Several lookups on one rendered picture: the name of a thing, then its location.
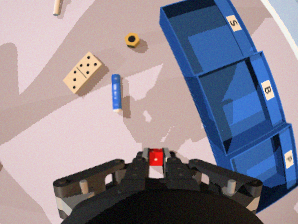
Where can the blue rack of bins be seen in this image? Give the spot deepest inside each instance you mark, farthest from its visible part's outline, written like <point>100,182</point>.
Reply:
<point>210,33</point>

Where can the cream domino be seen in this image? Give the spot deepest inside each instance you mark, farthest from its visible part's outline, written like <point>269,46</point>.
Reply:
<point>82,73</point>

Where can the blue battery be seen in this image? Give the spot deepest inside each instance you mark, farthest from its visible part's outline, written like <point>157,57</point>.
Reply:
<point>116,93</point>

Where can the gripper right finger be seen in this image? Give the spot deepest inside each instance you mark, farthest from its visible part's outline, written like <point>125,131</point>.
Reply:
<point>244,189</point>

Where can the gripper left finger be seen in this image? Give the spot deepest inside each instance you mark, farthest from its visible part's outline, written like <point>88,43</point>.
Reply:
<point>72,189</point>

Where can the yellow hex nut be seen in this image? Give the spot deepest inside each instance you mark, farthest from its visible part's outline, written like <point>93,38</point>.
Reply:
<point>132,40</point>

